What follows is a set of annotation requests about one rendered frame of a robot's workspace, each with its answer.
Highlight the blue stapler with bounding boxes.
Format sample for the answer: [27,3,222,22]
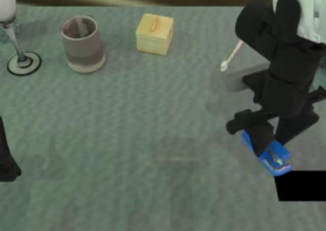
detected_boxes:
[240,131,291,177]

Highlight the yellow box with handle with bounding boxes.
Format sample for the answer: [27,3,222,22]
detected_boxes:
[135,13,175,56]

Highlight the brown ceramic cup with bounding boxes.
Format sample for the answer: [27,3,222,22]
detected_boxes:
[60,14,106,74]

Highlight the clear wine glass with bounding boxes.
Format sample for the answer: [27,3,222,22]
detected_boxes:
[0,0,42,76]

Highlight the white plastic spoon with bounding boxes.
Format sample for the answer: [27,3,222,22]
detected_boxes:
[220,40,246,72]

